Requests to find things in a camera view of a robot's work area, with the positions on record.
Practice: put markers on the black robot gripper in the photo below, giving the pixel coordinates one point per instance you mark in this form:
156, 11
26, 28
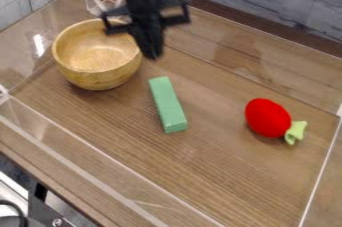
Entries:
152, 16

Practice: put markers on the green rectangular block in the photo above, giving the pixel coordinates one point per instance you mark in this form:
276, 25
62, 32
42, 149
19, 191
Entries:
170, 110

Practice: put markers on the brown wooden bowl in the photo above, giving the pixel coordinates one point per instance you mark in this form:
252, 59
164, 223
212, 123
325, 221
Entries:
94, 60

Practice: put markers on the red plush strawberry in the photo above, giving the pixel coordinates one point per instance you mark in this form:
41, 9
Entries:
270, 121

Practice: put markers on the black table leg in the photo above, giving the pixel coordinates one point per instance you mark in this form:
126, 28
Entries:
37, 198

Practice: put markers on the clear acrylic corner bracket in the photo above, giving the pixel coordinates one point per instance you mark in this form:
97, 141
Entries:
98, 6

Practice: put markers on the clear acrylic tray wall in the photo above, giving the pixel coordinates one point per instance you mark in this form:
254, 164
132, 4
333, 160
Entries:
105, 189

